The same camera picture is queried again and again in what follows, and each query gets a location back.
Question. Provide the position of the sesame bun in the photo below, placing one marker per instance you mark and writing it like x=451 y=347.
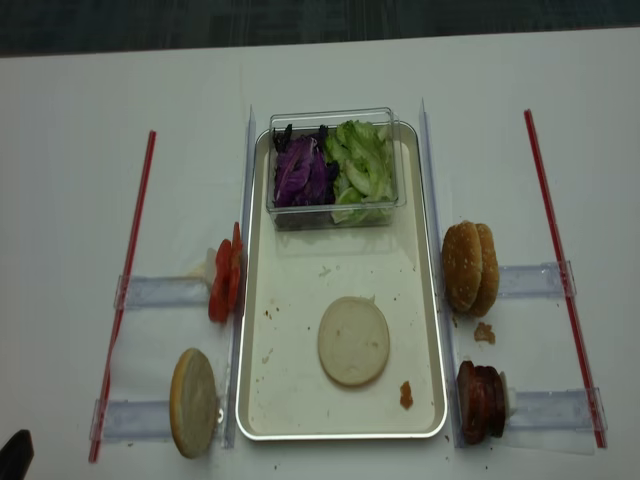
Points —
x=490 y=276
x=462 y=265

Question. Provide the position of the bun crumb on table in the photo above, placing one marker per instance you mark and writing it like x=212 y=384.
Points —
x=484 y=333

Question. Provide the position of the left long clear rail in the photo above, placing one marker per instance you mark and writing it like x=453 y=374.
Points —
x=230 y=422

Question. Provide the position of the meat patty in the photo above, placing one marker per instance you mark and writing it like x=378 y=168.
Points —
x=473 y=403
x=496 y=400

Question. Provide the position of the clear holder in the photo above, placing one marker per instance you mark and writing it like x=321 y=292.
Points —
x=123 y=420
x=137 y=292
x=565 y=410
x=546 y=280

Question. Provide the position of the upper left clear holder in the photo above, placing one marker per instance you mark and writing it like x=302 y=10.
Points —
x=137 y=292

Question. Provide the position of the right long clear rail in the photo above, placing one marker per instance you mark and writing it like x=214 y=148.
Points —
x=442 y=309

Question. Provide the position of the flat bun bottom on tray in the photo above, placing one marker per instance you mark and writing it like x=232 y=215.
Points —
x=353 y=341

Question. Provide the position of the front meat patty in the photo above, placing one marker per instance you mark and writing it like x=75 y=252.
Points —
x=473 y=403

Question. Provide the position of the tomato slice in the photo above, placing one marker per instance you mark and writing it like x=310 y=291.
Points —
x=218 y=308
x=235 y=266

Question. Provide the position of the lower left clear holder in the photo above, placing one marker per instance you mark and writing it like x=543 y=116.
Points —
x=123 y=420

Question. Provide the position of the upright bun bottom slice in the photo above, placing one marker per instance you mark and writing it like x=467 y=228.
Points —
x=193 y=404

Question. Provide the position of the left red straw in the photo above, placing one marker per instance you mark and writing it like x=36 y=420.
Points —
x=102 y=402

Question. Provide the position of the purple cabbage leaves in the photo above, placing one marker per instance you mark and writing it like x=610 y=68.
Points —
x=303 y=176

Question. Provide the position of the red straw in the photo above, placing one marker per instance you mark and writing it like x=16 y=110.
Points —
x=102 y=402
x=593 y=398

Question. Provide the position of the meat crumb on tray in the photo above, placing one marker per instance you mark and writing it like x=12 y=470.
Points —
x=406 y=398

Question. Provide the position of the clear plastic salad container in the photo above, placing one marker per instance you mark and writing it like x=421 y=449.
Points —
x=319 y=216

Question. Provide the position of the lower right clear holder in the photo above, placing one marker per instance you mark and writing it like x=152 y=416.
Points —
x=565 y=410

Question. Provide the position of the rear meat patty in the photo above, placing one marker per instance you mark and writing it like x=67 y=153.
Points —
x=496 y=400

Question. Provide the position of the black object at corner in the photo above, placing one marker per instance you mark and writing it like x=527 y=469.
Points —
x=16 y=456

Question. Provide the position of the white block behind tomato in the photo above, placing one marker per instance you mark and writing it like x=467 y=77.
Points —
x=209 y=267

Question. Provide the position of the front tomato slice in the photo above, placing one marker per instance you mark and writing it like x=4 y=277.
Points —
x=218 y=308

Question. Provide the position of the white rectangular serving tray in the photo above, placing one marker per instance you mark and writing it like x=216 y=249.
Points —
x=292 y=278

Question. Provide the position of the long clear rail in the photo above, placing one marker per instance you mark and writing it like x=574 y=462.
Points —
x=230 y=422
x=442 y=309

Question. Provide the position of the right red straw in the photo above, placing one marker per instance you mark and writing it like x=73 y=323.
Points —
x=593 y=398

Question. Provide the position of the green lettuce pile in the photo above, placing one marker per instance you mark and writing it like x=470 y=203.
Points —
x=364 y=187

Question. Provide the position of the rear tomato slice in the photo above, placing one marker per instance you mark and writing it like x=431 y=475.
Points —
x=235 y=266

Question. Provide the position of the rear sesame bun top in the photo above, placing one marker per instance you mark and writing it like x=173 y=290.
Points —
x=490 y=276

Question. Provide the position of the front sesame bun top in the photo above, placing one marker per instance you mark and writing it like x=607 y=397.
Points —
x=462 y=265

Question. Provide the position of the upper right clear holder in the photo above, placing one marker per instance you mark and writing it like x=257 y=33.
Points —
x=546 y=280

